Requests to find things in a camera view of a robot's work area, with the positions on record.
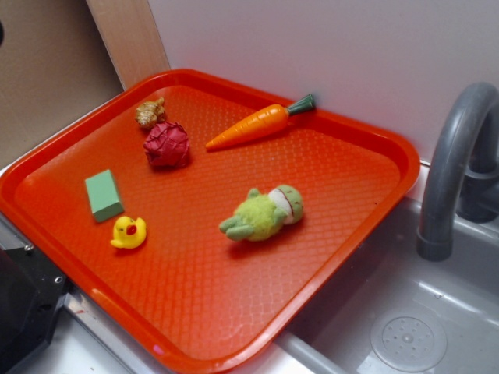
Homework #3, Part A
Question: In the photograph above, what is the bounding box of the orange toy carrot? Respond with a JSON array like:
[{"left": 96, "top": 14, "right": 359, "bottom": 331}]
[{"left": 205, "top": 94, "right": 315, "bottom": 151}]

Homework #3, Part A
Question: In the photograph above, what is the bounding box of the green rectangular block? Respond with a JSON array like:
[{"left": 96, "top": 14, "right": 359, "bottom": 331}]
[{"left": 85, "top": 170, "right": 125, "bottom": 223}]

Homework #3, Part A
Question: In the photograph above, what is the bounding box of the grey toy sink basin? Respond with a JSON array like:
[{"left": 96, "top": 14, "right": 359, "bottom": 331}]
[{"left": 278, "top": 199, "right": 498, "bottom": 373}]

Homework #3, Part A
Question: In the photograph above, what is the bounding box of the red toy cabbage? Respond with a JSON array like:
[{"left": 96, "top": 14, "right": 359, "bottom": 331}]
[{"left": 143, "top": 122, "right": 190, "bottom": 168}]

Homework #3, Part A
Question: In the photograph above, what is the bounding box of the tan conch shell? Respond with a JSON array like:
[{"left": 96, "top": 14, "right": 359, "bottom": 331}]
[{"left": 135, "top": 97, "right": 166, "bottom": 130}]

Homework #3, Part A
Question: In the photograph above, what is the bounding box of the yellow rubber duck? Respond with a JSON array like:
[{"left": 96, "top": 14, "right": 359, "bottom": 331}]
[{"left": 110, "top": 216, "right": 147, "bottom": 249}]

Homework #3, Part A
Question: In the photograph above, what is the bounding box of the green plush frog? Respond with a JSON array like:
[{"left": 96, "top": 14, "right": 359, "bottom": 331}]
[{"left": 219, "top": 185, "right": 304, "bottom": 242}]

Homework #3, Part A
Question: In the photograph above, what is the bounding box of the orange plastic tray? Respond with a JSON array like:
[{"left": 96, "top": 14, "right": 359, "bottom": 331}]
[{"left": 1, "top": 70, "right": 419, "bottom": 373}]

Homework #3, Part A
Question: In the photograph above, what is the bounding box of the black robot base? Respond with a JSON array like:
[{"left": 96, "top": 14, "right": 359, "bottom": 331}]
[{"left": 1, "top": 233, "right": 69, "bottom": 373}]

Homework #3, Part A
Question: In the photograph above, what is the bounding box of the light wooden board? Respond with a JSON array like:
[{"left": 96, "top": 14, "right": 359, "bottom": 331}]
[{"left": 87, "top": 0, "right": 170, "bottom": 89}]

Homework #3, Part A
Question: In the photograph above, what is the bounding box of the grey toy faucet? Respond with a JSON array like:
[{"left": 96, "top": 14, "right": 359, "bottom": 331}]
[{"left": 417, "top": 82, "right": 498, "bottom": 261}]

